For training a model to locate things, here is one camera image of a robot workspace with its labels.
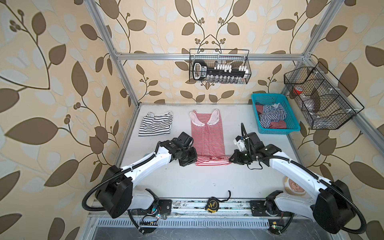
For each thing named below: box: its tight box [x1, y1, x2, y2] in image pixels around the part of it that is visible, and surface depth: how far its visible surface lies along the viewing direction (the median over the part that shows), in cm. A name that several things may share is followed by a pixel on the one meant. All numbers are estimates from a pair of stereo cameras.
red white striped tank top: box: [189, 109, 231, 166], surface depth 102 cm
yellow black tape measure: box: [204, 190, 231, 213], surface depth 74 cm
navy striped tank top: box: [258, 103, 287, 129], surface depth 107 cm
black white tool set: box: [192, 60, 249, 81], surface depth 85 cm
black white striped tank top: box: [138, 111, 173, 137], surface depth 107 cm
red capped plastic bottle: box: [293, 86, 304, 95], surface depth 84 cm
